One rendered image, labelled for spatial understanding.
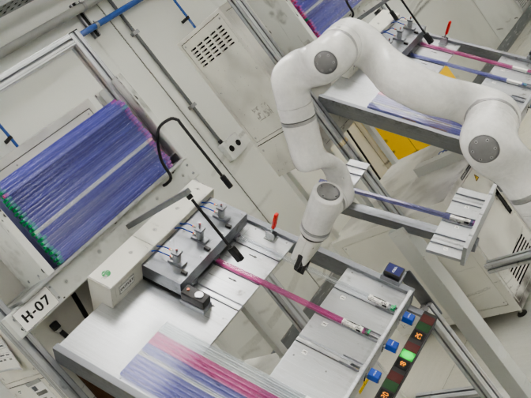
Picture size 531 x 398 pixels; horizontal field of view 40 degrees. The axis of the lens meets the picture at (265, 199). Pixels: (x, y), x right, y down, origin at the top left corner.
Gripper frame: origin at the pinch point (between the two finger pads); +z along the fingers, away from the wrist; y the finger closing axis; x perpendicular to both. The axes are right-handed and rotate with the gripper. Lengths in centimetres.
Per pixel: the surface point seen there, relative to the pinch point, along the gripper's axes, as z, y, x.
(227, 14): -2, -87, -85
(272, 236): 2.0, -5.1, -12.9
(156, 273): 1.5, 28.0, -30.9
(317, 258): 3.6, -8.0, 1.7
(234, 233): 2.3, 1.2, -22.5
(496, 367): 31, -30, 65
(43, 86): 92, -86, -183
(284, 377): -0.9, 34.8, 14.6
